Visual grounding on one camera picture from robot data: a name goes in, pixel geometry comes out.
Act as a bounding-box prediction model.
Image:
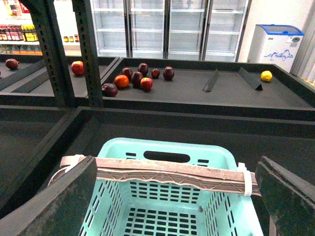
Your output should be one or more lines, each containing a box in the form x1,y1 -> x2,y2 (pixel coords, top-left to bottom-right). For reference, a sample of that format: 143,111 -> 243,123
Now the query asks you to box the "small dark red apple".
151,68 -> 160,79

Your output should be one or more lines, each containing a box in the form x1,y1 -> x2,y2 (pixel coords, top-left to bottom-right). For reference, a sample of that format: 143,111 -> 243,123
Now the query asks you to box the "turquoise plastic shopping basket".
79,138 -> 263,236

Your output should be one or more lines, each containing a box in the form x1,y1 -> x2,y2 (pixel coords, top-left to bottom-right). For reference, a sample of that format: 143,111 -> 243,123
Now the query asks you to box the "shelf of bottles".
0,0 -> 81,56

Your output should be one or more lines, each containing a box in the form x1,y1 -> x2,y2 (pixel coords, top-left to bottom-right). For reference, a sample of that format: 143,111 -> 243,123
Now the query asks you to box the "dark red apple centre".
131,71 -> 143,88

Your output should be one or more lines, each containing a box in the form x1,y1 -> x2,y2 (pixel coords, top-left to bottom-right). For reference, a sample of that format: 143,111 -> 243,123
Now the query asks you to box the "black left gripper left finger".
0,156 -> 97,236

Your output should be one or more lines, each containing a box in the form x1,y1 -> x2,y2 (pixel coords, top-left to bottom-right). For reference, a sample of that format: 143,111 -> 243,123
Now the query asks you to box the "black divider right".
238,67 -> 263,91

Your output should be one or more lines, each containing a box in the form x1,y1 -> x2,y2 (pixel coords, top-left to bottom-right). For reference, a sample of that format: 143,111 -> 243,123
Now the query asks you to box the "white blue chest freezer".
247,24 -> 304,73

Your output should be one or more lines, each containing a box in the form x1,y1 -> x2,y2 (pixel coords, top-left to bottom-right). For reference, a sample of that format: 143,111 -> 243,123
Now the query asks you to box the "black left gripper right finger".
255,156 -> 315,236

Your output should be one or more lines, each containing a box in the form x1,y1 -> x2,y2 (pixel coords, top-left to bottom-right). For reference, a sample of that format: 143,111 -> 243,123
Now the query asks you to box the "red apple small front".
140,77 -> 153,90

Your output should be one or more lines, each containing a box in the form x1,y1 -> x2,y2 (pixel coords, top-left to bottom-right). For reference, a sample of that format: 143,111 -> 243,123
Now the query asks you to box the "white zip tie right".
237,162 -> 252,197

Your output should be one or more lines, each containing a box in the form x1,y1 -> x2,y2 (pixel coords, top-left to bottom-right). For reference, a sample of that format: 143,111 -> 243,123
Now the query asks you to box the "white zip tie left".
65,154 -> 85,173

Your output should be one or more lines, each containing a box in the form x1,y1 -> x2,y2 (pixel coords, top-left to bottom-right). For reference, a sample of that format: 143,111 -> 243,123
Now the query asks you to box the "dark red apple back top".
138,63 -> 149,77

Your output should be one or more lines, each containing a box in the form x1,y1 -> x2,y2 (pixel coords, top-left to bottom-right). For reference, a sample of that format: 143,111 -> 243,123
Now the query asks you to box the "glass door refrigerator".
91,0 -> 251,62

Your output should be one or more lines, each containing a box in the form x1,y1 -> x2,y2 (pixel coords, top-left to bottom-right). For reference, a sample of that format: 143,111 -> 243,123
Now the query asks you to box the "black metal upright post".
21,0 -> 75,107
72,0 -> 103,107

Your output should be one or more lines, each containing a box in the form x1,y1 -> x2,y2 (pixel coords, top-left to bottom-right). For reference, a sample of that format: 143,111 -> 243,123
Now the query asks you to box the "red yellow apple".
71,60 -> 85,76

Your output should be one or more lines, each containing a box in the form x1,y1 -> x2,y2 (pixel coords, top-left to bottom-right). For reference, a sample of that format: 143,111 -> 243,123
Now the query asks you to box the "dark red apple right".
163,66 -> 174,81

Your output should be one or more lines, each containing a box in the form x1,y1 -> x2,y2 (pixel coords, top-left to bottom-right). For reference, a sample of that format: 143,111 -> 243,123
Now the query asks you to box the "orange tomato fruit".
114,75 -> 129,89

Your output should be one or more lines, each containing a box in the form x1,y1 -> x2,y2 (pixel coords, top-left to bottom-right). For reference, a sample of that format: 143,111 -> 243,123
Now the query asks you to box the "dark red apple front left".
101,83 -> 118,97

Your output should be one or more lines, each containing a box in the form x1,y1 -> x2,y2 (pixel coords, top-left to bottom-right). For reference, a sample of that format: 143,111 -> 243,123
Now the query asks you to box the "black metal upright post left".
21,0 -> 75,107

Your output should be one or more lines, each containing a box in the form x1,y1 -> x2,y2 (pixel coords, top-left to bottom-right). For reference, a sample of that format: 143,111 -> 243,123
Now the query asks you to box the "black metal upright post right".
72,0 -> 103,107

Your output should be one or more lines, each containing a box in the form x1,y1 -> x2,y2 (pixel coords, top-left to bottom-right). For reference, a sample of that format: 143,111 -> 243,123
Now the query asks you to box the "black divider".
238,67 -> 263,91
203,69 -> 220,92

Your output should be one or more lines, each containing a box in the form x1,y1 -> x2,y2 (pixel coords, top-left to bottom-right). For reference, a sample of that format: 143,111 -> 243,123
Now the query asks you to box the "black divider left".
203,69 -> 220,92

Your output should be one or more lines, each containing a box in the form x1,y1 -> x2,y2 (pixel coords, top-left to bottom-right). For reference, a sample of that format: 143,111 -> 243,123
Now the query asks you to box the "dark red apple back left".
122,67 -> 133,80

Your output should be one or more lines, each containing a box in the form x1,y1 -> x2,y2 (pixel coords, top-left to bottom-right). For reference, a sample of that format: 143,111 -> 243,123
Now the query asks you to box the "white zip tie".
237,162 -> 252,197
65,154 -> 85,173

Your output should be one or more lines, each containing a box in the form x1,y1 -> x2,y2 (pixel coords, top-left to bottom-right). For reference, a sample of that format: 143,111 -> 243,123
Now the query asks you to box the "black produce tray right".
101,58 -> 315,121

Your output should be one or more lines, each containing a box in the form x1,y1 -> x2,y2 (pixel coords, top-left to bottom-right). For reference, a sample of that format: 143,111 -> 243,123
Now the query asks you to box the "black produce tray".
0,54 -> 119,107
101,58 -> 315,121

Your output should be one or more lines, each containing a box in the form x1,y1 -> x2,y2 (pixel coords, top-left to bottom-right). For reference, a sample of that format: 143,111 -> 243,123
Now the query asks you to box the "dark red fruit far left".
5,59 -> 19,70

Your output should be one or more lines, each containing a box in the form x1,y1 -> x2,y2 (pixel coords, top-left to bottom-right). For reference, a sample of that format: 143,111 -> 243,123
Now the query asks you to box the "black produce tray left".
0,54 -> 119,107

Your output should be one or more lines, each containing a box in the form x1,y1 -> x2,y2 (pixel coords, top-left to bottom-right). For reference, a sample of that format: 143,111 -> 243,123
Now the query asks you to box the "yellow lemon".
260,70 -> 273,82

